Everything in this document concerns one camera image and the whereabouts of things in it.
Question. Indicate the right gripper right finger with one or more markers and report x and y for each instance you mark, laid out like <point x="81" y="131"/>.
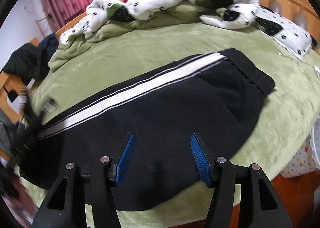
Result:
<point x="260" y="205"/>

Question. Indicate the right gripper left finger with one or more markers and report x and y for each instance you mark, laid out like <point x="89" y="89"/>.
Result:
<point x="64" y="204"/>

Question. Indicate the black sweatpants with white stripe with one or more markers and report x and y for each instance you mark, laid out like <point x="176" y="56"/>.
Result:
<point x="218" y="95"/>

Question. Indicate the grey jeans on footboard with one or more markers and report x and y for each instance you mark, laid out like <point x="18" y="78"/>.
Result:
<point x="8" y="132"/>

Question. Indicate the black jacket on footboard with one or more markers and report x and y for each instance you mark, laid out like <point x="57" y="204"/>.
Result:
<point x="28" y="62"/>

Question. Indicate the white star-pattern bin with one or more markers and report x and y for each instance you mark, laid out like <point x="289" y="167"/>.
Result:
<point x="306" y="159"/>

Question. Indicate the navy garment on footboard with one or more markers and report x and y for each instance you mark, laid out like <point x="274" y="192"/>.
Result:
<point x="49" y="45"/>

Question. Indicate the green plush bed blanket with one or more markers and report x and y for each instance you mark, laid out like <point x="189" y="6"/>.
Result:
<point x="284" y="121"/>

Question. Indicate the white floral pillow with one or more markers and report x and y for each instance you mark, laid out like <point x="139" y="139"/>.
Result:
<point x="286" y="33"/>

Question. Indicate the green folded blanket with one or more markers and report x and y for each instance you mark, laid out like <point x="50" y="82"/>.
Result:
<point x="73" y="44"/>

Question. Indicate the white floral duvet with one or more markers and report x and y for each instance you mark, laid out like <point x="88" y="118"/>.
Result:
<point x="230" y="14"/>

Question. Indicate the wooden bed frame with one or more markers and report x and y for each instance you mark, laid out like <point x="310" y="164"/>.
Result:
<point x="299" y="11"/>

